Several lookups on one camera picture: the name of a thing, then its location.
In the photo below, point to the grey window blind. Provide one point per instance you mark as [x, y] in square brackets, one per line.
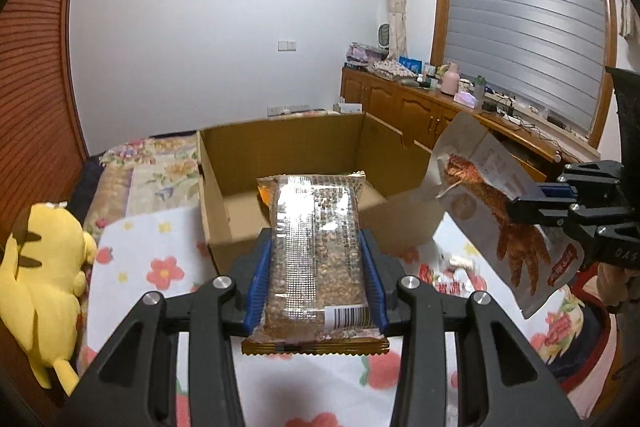
[525, 22]

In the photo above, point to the brown cardboard box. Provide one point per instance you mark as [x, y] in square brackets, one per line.
[280, 152]

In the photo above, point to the white printed snack pouch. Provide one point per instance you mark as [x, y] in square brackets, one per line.
[480, 207]

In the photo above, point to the patterned bags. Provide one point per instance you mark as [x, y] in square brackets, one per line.
[365, 54]

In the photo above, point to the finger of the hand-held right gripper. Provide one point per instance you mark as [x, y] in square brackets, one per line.
[530, 211]
[557, 193]

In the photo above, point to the pink thermos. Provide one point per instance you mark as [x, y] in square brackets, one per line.
[450, 81]

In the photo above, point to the wooden cabinet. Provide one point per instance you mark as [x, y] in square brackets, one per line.
[400, 107]

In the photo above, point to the green bottle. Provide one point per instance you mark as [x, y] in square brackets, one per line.
[479, 89]

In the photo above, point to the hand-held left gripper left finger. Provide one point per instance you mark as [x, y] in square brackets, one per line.
[255, 279]

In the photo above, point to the small red snack packets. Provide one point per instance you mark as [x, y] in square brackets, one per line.
[450, 279]

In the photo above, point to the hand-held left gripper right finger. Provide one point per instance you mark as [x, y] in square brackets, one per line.
[373, 279]

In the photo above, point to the yellow plush toy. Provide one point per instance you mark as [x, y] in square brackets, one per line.
[45, 267]

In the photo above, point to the white wall outlet strip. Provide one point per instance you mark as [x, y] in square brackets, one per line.
[287, 109]

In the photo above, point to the person's right hand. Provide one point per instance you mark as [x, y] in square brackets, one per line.
[612, 289]

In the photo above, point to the small desk fan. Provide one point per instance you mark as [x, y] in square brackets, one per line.
[385, 36]

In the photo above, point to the wooden louvered wardrobe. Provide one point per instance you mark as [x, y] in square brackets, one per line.
[35, 82]

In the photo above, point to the patterned cloth stack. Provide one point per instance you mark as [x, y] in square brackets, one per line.
[392, 69]

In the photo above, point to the white floral blanket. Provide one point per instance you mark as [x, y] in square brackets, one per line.
[165, 267]

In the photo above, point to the pink tissue box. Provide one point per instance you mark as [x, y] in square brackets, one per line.
[464, 99]

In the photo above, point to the white wall switch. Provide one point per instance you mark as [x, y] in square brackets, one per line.
[286, 45]

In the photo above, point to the clear peanut bar packet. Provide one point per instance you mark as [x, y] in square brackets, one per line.
[310, 257]

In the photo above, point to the pastel floral quilt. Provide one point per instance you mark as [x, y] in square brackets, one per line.
[160, 167]

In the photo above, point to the blue box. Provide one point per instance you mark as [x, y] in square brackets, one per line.
[410, 65]

